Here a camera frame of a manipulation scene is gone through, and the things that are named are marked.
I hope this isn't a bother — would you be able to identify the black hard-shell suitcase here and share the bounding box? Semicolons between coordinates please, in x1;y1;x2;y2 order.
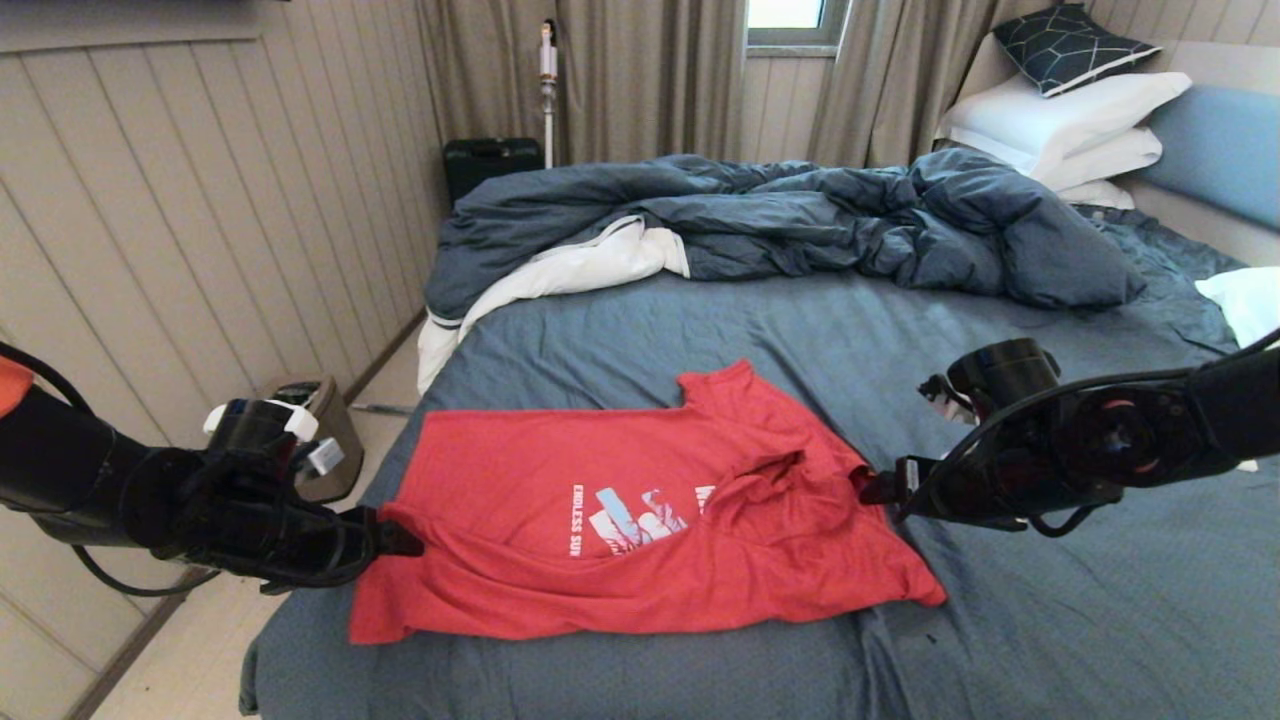
444;137;545;206

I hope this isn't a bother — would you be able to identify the flat white pillow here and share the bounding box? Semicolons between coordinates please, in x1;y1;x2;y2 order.
1055;180;1136;211

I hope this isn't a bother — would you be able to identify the grey framed window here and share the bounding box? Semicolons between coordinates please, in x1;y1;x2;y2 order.
744;0;849;47

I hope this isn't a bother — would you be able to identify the wide beige curtain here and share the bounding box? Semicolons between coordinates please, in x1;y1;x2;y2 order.
415;0;746;166

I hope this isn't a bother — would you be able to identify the red printed t-shirt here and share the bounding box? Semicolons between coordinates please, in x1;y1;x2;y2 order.
348;360;948;646

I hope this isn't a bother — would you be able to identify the dark blue crumpled duvet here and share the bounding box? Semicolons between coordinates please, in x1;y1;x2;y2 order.
417;147;1148;394

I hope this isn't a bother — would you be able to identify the medium white pillow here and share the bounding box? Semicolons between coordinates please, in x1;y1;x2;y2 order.
1030;127;1163;193

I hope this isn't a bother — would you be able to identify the white stick vacuum cleaner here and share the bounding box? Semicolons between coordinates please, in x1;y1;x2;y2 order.
538;20;559;169

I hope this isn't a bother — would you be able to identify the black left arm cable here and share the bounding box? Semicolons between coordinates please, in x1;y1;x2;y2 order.
0;343;221;599

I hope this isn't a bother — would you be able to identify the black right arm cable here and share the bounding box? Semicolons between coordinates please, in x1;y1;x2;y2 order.
890;325;1280;541

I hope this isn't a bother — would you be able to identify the large white pillow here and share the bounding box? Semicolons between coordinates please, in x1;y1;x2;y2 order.
936;72;1191;178

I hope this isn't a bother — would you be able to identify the blue-grey bed sheet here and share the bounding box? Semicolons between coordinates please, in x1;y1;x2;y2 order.
240;205;1280;720

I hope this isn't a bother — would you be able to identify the narrow beige curtain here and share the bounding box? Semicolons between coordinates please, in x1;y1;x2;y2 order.
806;0;1091;169

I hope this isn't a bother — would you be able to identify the blue padded headboard cushion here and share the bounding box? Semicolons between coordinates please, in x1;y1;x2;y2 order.
1130;86;1280;233

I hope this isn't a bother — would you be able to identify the dark geometric patterned cushion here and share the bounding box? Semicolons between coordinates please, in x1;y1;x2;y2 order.
990;5;1161;99

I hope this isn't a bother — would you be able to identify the beige bed headboard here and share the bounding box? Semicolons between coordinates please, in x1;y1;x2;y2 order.
950;35;1280;266

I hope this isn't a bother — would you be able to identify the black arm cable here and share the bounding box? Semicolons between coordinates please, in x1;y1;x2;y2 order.
890;325;1280;541
0;343;221;599

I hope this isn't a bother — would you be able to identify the brown square trash bin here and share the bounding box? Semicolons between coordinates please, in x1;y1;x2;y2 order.
255;375;365;504

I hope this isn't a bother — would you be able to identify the white pillow with rounded corner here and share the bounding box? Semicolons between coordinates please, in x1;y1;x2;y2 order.
1195;266;1280;351

